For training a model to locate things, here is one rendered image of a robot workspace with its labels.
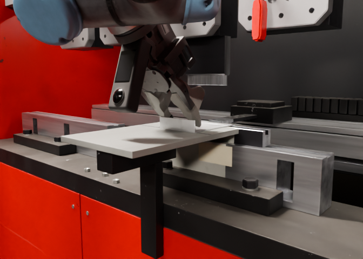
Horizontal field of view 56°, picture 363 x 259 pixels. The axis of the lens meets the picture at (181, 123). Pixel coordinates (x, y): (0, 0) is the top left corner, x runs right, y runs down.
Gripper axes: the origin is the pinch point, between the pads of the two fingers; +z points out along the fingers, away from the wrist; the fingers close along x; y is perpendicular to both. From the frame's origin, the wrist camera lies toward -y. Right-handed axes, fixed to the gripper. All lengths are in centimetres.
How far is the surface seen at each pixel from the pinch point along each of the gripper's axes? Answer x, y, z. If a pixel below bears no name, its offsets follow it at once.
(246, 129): -8.9, 5.3, 6.2
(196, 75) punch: 3.5, 12.4, -1.0
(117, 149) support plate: -4.5, -15.0, -10.8
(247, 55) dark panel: 21, 56, 26
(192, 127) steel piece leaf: -3.9, -1.4, -0.9
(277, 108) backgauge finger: -4.9, 23.0, 18.1
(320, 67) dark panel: -4, 53, 30
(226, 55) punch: -3.5, 15.2, -3.7
